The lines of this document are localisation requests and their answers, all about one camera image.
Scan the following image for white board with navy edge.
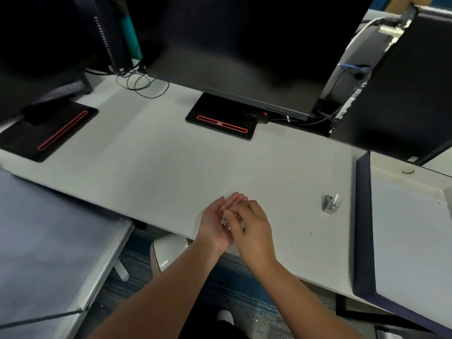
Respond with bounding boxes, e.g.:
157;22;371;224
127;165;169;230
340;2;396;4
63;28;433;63
353;150;452;337

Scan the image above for black desktop computer tower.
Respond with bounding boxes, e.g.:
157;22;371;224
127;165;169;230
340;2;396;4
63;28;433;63
311;5;452;165

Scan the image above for blue cable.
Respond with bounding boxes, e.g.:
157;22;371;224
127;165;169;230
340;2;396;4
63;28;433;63
338;63;369;75

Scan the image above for grey side table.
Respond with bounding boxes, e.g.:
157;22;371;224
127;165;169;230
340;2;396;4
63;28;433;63
0;168;135;339

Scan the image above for white cable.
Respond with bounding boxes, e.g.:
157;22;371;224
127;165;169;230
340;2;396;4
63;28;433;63
344;17;389;53

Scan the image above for black computer case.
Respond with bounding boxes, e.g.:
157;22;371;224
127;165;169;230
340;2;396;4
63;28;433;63
72;0;133;77

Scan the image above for large black monitor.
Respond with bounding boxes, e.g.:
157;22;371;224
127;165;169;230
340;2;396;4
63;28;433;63
139;0;375;121

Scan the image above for person's left forearm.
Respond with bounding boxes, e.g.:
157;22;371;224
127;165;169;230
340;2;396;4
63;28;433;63
88;234;226;339

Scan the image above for person's right forearm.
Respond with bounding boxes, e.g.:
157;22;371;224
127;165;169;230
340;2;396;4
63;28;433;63
240;256;354;339

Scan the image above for black monitor base red stripe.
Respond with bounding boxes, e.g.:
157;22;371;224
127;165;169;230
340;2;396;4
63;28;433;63
0;100;99;163
185;92;272;141

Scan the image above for white chair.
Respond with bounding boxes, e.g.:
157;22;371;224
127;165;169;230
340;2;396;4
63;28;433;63
150;234;193;277

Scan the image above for small clear bag with metal part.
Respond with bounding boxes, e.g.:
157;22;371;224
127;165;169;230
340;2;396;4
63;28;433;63
321;194;344;215

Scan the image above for person's right hand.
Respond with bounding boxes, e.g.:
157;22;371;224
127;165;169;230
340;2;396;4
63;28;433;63
222;200;278;269

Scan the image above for person's left hand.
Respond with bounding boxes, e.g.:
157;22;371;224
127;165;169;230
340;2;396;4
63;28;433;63
195;192;249;256

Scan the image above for teal cylinder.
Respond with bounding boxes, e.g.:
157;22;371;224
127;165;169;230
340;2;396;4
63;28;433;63
118;10;143;62

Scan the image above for thin black cable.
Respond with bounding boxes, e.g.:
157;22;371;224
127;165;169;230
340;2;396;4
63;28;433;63
84;60;170;99

